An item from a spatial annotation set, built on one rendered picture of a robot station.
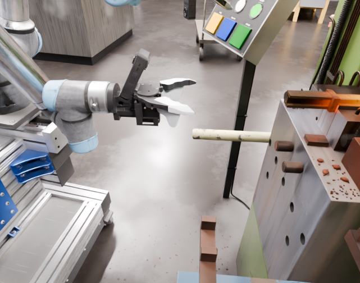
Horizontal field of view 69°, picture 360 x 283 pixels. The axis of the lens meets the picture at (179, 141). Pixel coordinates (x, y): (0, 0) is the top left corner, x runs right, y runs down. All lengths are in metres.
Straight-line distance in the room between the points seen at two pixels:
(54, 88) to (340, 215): 0.64
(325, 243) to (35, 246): 1.14
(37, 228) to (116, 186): 0.56
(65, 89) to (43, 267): 0.83
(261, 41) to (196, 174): 1.08
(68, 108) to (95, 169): 1.30
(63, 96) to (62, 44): 3.07
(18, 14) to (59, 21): 2.57
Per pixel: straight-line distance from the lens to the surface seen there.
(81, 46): 3.56
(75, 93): 0.64
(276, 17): 1.01
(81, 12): 3.43
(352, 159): 0.61
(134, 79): 0.59
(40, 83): 0.75
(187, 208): 1.62
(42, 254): 1.35
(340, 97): 0.68
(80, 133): 0.69
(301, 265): 0.72
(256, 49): 1.00
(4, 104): 1.03
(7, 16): 1.06
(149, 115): 0.61
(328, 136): 0.69
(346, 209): 0.58
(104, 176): 1.86
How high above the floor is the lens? 1.28
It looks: 38 degrees down
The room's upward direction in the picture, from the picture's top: 1 degrees clockwise
